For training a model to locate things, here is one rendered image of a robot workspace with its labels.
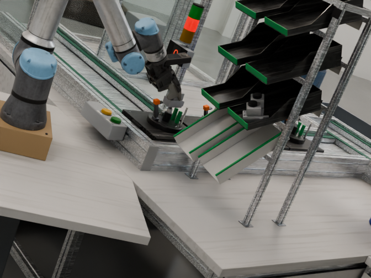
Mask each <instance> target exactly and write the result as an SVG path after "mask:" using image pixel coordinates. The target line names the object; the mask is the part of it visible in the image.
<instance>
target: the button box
mask: <svg viewBox="0 0 371 278"><path fill-rule="evenodd" d="M103 108H106V107H105V106H104V105H103V104H102V103H100V102H94V101H85V103H84V106H83V109H82V112H81V115H82V116H83V117H84V118H85V119H86V120H87V121H88V122H89V123H90V124H91V125H92V126H93V127H95V128H96V129H97V130H98V131H99V132H100V133H101V134H102V135H103V136H104V137H105V138H106V139H108V140H117V141H122V140H123V138H124V135H125V132H126V129H127V126H126V125H125V124H124V123H123V122H121V123H120V124H117V123H114V122H112V121H111V120H110V119H111V117H112V116H115V115H114V114H113V113H112V114H111V115H106V114H104V113H102V112H101V110H102V109H103ZM106 109H107V108H106ZM115 117H116V116H115Z"/></svg>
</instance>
